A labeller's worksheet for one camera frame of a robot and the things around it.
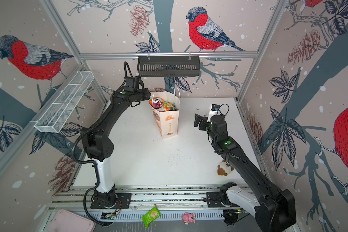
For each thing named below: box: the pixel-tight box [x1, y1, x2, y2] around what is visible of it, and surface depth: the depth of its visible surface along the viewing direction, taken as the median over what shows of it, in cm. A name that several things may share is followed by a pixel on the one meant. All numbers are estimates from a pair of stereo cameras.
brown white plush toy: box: [217, 159, 235, 177], surface depth 84 cm
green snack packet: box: [141, 205, 162, 228], surface depth 70 cm
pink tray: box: [46, 209, 97, 232], surface depth 67 cm
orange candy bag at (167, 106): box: [162, 101, 177, 111], surface depth 90 cm
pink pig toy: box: [181, 212, 196, 225], surface depth 68 cm
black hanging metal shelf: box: [136, 55, 201, 78], surface depth 95 cm
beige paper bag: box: [148, 87, 181, 139], surface depth 88 cm
